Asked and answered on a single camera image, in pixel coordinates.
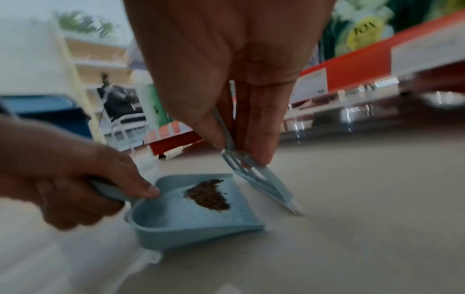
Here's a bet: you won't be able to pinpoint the blue bin with black lid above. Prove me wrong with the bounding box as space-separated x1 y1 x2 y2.
0 95 94 139

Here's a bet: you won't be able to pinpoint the brown granules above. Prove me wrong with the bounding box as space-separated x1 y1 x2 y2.
185 179 232 213

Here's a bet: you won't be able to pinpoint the light blue brush white bristles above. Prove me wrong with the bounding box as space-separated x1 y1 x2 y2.
212 107 306 217

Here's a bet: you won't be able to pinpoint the black bulky object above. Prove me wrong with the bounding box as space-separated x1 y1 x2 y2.
97 73 147 124

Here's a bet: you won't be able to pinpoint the person's left hand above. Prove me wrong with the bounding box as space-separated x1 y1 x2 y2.
0 116 161 231

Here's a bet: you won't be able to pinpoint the green shampoo bottle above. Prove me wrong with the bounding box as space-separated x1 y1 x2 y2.
154 92 176 127

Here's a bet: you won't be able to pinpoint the green potted plants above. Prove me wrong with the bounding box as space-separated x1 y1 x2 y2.
53 10 117 39

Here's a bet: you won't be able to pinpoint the light blue plastic dustpan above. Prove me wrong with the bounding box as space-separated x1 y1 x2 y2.
87 172 265 250

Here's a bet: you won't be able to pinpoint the red edged store shelf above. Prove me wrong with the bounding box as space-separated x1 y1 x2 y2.
143 11 465 161

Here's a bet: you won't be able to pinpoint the person's right hand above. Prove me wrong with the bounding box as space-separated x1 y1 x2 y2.
123 0 337 166

